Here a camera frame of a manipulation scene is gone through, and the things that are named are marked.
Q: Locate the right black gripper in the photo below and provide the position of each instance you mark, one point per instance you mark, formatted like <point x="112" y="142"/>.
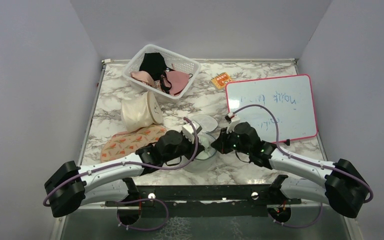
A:
<point x="221" y="146"/>

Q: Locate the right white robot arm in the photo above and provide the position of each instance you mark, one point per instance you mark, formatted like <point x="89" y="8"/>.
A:
<point x="337" y="184"/>

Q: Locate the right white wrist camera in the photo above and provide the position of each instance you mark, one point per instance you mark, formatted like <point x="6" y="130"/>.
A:
<point x="233" y="121"/>

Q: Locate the beige bra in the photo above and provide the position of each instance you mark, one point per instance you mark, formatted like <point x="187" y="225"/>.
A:
<point x="143" y="77"/>

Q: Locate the orange card pack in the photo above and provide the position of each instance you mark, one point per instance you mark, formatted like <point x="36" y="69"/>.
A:
<point x="221" y="80"/>

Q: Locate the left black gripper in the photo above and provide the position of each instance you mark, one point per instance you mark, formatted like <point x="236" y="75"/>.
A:
<point x="191" y="147"/>

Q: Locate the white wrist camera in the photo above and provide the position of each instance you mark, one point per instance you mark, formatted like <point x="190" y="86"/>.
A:
<point x="233" y="121"/>
<point x="189" y="130"/>

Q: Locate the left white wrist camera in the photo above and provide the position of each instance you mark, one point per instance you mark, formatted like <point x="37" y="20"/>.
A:
<point x="189" y="130"/>

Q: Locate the pale green garment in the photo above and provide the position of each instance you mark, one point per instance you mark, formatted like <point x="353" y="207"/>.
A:
<point x="208" y="150"/>

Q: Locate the dusty pink black-trimmed bra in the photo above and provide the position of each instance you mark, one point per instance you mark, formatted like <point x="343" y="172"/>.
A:
<point x="174" y="82"/>

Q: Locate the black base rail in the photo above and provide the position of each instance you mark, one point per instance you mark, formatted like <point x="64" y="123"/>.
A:
<point x="196" y="201"/>

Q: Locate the cream cylindrical laundry bag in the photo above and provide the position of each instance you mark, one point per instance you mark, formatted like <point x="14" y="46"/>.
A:
<point x="141" y="112"/>

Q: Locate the floral orange laundry bag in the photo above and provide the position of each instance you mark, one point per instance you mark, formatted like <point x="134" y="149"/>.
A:
<point x="122" y="144"/>

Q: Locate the pink framed whiteboard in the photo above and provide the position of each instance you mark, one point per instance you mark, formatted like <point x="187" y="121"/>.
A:
<point x="279" y="108"/>

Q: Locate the pink satin bra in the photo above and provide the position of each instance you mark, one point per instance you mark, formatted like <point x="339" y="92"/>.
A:
<point x="157" y="85"/>

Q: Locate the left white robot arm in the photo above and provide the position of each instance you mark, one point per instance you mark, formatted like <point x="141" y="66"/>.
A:
<point x="72" y="186"/>

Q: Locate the black garment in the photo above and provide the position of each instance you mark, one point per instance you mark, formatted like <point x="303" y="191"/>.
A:
<point x="154" y="64"/>

